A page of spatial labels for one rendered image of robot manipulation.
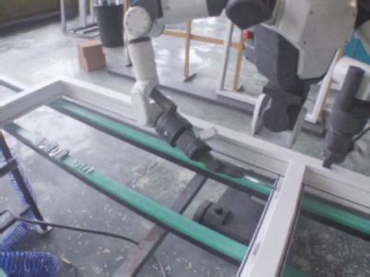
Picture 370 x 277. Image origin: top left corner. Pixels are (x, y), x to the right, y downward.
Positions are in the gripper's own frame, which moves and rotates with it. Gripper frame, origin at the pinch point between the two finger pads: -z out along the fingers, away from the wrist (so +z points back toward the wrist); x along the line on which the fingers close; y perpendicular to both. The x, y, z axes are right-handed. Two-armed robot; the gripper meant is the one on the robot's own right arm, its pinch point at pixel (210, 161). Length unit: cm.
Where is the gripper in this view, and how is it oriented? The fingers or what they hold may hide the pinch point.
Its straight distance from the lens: 68.3
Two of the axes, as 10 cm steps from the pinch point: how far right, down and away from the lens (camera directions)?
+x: 3.5, 2.0, 9.2
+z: -6.9, -6.1, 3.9
